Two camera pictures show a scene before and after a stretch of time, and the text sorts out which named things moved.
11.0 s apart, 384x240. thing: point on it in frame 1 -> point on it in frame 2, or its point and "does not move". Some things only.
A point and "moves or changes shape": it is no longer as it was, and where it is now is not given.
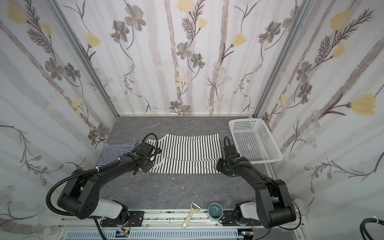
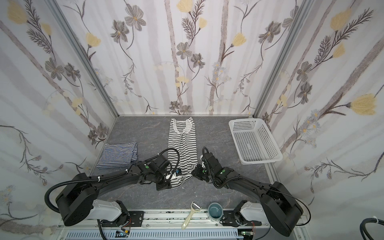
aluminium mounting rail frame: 167,225 does not move
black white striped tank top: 186,153 moves or changes shape
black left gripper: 152,154 -> 167,181
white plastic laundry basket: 254,141 does not move
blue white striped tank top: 111,152 does not move
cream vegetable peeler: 187,220 does not move
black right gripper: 223,167 -> 198,172
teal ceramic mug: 215,211 does not move
